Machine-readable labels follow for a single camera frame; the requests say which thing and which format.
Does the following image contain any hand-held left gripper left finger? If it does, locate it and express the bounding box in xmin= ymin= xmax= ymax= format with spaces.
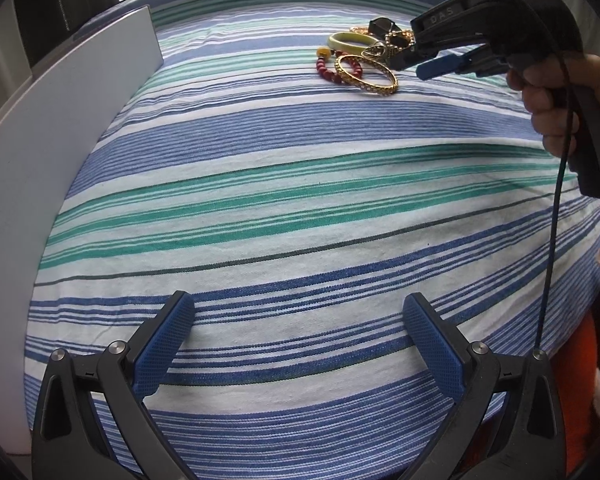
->
xmin=30 ymin=290 xmax=201 ymax=480

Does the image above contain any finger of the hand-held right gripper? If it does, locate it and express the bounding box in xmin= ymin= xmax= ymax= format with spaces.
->
xmin=416 ymin=46 xmax=509 ymax=81
xmin=386 ymin=0 xmax=496 ymax=70

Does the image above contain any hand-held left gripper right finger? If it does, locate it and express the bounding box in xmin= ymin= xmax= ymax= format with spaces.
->
xmin=400 ymin=292 xmax=567 ymax=480

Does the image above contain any white cardboard box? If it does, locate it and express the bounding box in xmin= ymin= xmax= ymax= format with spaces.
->
xmin=0 ymin=5 xmax=164 ymax=457

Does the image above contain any person's right hand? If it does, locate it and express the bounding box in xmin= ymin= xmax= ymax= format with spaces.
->
xmin=506 ymin=52 xmax=600 ymax=162

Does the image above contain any black bow hair clip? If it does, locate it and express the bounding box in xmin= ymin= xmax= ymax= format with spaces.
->
xmin=367 ymin=18 xmax=399 ymax=37

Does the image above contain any gold bangle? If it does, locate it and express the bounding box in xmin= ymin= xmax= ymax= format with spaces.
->
xmin=333 ymin=53 xmax=399 ymax=95

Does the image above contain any pale green jade bangle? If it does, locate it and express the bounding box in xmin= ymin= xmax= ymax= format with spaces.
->
xmin=327 ymin=31 xmax=379 ymax=54

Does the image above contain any orange garment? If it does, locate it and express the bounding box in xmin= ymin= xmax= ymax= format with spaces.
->
xmin=549 ymin=309 xmax=600 ymax=477

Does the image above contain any blue green striped bed sheet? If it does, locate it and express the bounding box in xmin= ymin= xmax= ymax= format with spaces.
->
xmin=22 ymin=0 xmax=600 ymax=480

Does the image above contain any white curtain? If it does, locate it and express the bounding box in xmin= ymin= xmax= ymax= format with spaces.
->
xmin=0 ymin=0 xmax=37 ymax=123

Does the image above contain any red bead bracelet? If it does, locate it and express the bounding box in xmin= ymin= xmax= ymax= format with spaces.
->
xmin=314 ymin=47 xmax=367 ymax=86

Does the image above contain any black cable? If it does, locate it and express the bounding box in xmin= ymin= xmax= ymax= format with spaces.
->
xmin=533 ymin=45 xmax=582 ymax=357

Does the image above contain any dark window frame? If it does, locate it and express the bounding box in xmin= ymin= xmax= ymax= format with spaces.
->
xmin=9 ymin=0 xmax=122 ymax=67

